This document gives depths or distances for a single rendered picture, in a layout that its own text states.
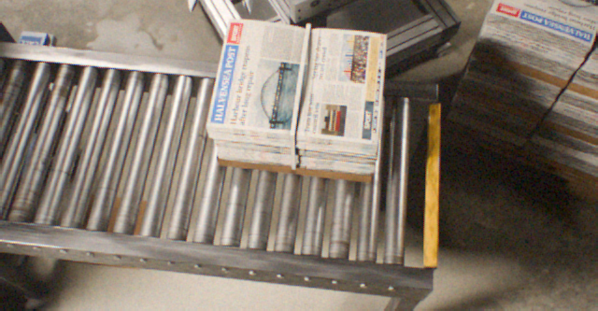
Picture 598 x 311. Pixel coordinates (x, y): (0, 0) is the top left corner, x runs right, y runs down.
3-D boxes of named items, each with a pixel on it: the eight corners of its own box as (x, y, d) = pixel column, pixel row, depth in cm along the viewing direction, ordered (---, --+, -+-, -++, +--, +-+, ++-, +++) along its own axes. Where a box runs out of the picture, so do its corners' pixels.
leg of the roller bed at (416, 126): (396, 190, 235) (429, 104, 174) (395, 205, 232) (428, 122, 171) (381, 190, 235) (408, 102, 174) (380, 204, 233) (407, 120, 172)
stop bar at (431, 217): (440, 106, 160) (442, 103, 158) (437, 271, 141) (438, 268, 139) (427, 106, 160) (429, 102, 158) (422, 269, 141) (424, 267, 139)
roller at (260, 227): (293, 87, 165) (280, 78, 162) (270, 257, 145) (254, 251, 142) (281, 92, 169) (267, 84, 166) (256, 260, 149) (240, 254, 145)
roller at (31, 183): (81, 71, 171) (76, 61, 166) (30, 233, 151) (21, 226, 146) (64, 69, 171) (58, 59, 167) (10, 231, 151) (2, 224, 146)
